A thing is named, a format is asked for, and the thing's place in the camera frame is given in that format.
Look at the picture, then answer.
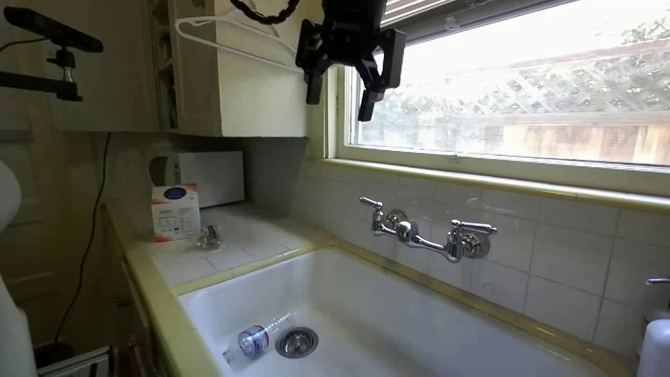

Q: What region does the white box with blue logo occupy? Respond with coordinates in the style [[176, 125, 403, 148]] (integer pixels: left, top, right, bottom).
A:
[[150, 181, 204, 244]]

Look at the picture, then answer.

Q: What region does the white ceramic sink basin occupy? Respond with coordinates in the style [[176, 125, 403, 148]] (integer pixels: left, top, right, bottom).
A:
[[176, 244, 604, 377]]

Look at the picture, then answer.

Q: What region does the chrome wall faucet with handles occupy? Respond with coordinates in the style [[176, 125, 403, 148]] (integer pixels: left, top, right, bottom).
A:
[[358, 194, 500, 265]]

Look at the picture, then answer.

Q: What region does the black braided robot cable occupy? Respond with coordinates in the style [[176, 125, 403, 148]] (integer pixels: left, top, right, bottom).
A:
[[229, 0, 303, 26]]

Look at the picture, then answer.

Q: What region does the metal sink drain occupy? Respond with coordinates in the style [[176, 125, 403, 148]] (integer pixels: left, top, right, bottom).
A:
[[274, 324, 320, 360]]

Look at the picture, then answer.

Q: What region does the cream wall cabinet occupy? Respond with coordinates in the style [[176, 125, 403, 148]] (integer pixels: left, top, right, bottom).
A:
[[48, 0, 313, 139]]

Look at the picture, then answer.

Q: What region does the thin black hanging cable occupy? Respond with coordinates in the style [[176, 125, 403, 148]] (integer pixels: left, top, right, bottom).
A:
[[50, 131, 115, 347]]

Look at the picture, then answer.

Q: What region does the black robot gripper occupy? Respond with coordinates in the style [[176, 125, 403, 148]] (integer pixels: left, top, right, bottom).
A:
[[294, 0, 409, 123]]

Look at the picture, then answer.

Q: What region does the small shiny metal object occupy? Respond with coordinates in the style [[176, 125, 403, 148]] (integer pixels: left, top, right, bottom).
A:
[[193, 222, 224, 252]]

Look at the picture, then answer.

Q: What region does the white plastic clothes hanger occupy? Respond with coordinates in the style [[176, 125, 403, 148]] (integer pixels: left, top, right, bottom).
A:
[[173, 13, 303, 75]]

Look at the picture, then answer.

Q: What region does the window with cream frame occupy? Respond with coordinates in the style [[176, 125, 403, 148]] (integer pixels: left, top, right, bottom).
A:
[[320, 0, 670, 199]]

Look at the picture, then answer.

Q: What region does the white container with black base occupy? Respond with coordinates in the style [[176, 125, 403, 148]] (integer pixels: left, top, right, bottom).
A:
[[0, 275, 114, 377]]

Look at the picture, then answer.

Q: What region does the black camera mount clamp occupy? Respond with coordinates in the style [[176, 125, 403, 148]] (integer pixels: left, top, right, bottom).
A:
[[0, 43, 87, 105]]

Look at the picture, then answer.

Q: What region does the white rounded plastic object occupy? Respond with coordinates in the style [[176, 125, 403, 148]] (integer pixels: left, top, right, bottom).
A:
[[0, 157, 24, 234]]

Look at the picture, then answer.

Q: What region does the white countertop appliance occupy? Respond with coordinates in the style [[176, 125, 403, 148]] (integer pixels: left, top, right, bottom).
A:
[[146, 148, 248, 209]]

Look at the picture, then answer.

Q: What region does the white soap dispenser bottle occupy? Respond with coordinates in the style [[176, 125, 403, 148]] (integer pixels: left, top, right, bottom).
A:
[[635, 273, 670, 377]]

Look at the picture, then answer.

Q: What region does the clear bottle with blue cap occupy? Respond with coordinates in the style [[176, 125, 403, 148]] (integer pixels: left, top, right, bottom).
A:
[[220, 312, 296, 367]]

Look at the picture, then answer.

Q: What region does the chrome tap swivel nozzle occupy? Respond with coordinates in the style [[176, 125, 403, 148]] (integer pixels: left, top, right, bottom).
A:
[[393, 217, 423, 244]]

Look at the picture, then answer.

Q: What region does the black stereo camera on mount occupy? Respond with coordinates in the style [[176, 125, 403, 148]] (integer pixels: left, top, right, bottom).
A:
[[2, 3, 108, 54]]

